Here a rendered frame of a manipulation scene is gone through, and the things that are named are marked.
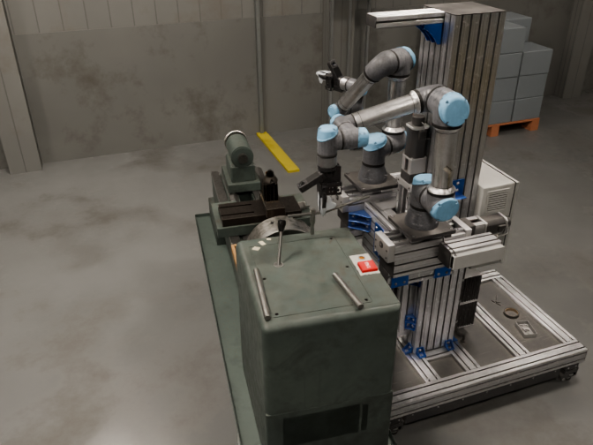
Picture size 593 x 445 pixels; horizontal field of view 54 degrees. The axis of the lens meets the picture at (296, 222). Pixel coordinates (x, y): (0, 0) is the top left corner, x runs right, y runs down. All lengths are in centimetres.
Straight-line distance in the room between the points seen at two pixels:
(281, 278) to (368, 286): 31
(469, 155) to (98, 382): 240
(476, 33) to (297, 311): 139
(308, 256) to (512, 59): 500
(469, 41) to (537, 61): 453
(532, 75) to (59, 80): 500
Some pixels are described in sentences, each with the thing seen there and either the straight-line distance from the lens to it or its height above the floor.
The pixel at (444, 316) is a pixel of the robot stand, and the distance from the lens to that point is 334.
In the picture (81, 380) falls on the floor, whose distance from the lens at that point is 373.
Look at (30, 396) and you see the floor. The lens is 374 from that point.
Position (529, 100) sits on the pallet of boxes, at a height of 38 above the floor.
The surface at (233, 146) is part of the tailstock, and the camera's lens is 356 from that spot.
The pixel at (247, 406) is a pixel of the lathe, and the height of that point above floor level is 54.
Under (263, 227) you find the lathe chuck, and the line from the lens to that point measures 251.
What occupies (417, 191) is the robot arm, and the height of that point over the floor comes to 134.
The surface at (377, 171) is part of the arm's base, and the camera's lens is 300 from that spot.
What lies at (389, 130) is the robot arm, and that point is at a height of 141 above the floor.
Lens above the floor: 247
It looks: 30 degrees down
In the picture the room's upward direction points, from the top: straight up
